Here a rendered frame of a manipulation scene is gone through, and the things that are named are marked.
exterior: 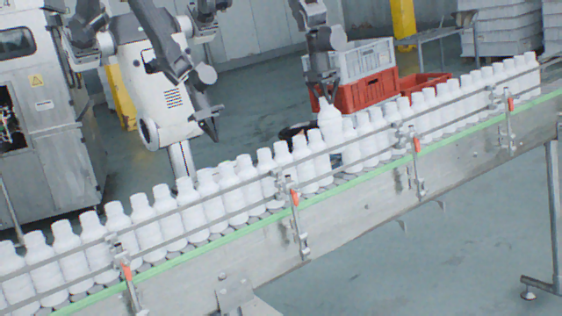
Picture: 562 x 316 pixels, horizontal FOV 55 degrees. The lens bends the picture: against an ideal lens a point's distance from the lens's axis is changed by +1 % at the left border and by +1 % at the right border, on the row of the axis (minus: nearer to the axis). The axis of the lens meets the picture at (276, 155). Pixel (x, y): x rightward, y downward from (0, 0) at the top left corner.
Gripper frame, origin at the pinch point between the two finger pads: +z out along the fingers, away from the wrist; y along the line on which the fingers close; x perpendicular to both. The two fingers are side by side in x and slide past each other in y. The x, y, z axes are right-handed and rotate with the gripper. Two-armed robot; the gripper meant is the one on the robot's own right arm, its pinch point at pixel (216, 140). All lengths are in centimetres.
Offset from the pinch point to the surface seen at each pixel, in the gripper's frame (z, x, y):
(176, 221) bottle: 17.7, -16.9, -24.8
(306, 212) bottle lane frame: 29.1, -16.0, 10.4
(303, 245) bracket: 36.2, -19.4, 3.8
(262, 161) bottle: 11.6, -18.2, 2.5
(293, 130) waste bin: -9, 194, 144
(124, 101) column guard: -184, 703, 176
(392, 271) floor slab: 90, 99, 111
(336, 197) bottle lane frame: 28.5, -16.2, 21.3
